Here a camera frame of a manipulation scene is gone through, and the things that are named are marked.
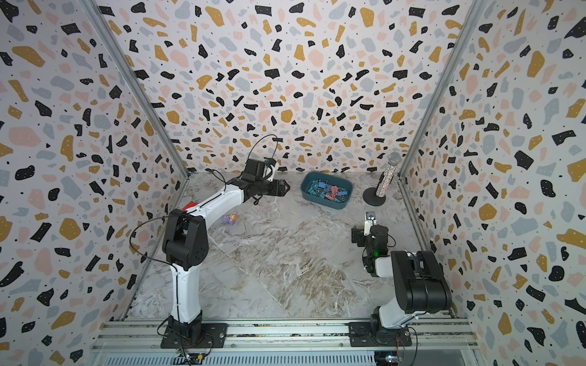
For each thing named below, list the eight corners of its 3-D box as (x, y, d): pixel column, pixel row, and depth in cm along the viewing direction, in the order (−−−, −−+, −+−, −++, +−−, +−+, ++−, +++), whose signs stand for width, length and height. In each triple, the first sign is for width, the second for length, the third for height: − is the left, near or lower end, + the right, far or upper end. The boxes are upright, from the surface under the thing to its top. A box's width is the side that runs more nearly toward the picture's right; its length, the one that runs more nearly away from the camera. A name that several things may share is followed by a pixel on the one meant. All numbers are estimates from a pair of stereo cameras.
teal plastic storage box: (295, 195, 115) (294, 189, 112) (308, 172, 126) (308, 167, 123) (345, 212, 109) (346, 206, 106) (355, 187, 120) (356, 181, 116)
